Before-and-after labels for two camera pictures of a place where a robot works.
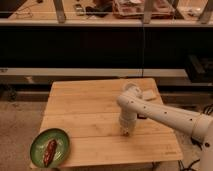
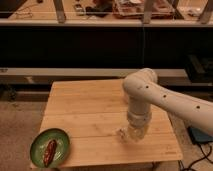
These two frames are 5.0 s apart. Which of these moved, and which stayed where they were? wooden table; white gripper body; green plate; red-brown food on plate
Moved: white gripper body
Stayed: wooden table; red-brown food on plate; green plate
